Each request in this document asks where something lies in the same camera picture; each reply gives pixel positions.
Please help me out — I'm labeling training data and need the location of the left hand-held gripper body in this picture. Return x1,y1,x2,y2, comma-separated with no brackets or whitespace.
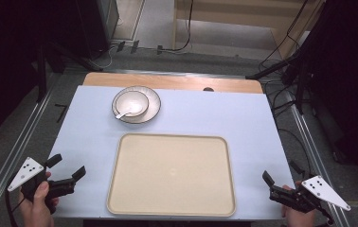
7,156,77,216

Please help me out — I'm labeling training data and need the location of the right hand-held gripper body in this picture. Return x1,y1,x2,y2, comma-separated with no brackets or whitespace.
268,175,352,226

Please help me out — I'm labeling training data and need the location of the person's right hand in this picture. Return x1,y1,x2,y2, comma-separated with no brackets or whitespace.
280,180,317,227

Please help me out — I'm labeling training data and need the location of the person's left hand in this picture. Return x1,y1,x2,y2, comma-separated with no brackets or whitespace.
18,171,61,227

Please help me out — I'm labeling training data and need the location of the light blue table mat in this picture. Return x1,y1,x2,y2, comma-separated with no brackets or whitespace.
51,85,295,221

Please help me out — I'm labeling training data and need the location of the white spoon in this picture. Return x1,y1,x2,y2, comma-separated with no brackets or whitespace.
115,105,143,120

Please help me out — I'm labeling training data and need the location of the white dark-rimmed bowl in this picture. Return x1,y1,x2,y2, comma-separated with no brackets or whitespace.
114,90,150,119

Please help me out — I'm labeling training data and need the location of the beige rectangular tray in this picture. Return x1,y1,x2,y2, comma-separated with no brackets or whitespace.
106,132,237,218

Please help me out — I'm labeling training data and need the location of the white dark-rimmed plate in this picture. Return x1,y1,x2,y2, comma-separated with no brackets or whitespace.
111,85,162,125

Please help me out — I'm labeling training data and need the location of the black stand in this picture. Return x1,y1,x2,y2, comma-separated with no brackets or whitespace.
245,46,313,115

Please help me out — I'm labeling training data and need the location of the black curtain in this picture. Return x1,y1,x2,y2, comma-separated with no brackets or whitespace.
299,0,358,195
0,0,83,149

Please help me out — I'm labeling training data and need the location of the black cabinet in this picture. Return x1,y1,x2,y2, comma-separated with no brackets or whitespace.
75,0,120,60

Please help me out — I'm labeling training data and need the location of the beige wooden platform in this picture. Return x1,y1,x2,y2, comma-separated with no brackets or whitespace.
171,0,328,61

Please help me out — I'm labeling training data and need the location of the aluminium floor rail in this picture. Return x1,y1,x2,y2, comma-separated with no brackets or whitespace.
0,82,57,223
285,94,351,227

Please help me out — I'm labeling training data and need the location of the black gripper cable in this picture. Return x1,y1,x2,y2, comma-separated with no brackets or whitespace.
4,185,24,227

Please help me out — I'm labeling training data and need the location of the black floor cable bundle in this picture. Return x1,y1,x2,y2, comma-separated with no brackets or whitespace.
258,0,313,178

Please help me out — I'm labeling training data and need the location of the white floor cable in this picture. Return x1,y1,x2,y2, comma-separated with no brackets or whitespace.
86,44,121,71

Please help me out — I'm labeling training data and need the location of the black hanging cable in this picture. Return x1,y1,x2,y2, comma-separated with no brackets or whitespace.
161,0,195,53

